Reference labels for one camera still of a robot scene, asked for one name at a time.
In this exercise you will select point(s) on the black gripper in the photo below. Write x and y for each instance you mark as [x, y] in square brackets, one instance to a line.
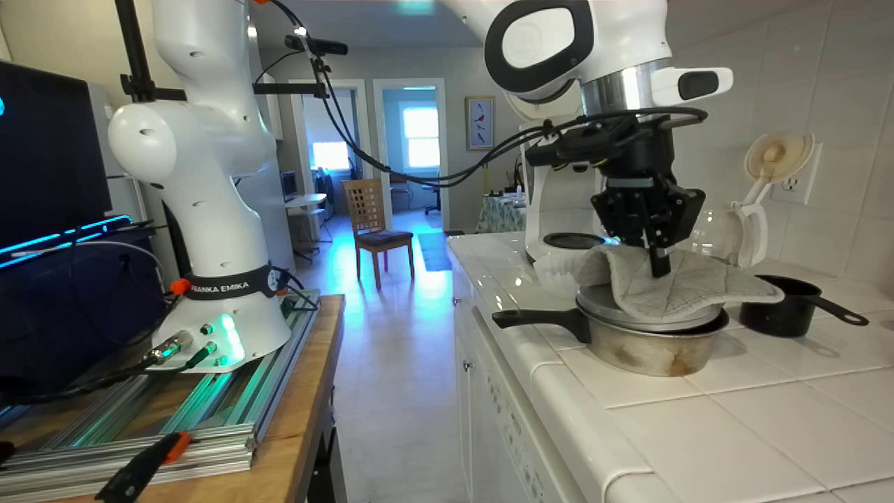
[644, 204]

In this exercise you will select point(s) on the silver pot lid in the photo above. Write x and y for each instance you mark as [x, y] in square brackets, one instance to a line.
[605, 311]

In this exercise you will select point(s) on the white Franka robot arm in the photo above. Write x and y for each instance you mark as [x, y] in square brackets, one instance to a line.
[204, 184]

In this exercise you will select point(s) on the small black measuring pot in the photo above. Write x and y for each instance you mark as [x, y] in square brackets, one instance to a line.
[776, 311]

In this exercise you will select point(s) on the white coffee maker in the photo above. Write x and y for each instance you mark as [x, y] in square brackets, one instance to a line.
[554, 204]

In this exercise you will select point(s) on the table with floral cloth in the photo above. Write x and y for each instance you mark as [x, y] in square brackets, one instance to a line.
[500, 215]

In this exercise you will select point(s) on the dark hallway rug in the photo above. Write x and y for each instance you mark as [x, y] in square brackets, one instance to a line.
[437, 251]

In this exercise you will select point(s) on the wooden lattice chair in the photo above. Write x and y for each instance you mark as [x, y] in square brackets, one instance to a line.
[364, 211]

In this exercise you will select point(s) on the white background table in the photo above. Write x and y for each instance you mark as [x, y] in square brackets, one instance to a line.
[304, 200]

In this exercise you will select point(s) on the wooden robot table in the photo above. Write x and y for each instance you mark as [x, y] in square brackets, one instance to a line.
[297, 419]

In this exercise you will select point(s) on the orange and black hand tool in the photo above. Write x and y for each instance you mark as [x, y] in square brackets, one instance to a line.
[141, 471]

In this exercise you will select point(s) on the dark blue bag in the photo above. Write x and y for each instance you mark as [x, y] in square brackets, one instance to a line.
[72, 316]

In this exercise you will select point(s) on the black monitor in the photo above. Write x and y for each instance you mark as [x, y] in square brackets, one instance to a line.
[46, 156]

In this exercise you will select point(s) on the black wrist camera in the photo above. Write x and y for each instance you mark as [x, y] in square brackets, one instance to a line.
[595, 144]

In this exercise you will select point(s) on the white wall outlet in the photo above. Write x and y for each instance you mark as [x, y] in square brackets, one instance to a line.
[810, 183]

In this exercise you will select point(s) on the framed wall picture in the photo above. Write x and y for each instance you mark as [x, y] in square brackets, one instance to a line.
[480, 120]

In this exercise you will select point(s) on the black stereo camera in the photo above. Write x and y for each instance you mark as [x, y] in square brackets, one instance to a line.
[317, 45]

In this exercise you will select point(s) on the aluminium rail base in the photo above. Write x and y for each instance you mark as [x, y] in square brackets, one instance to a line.
[141, 429]

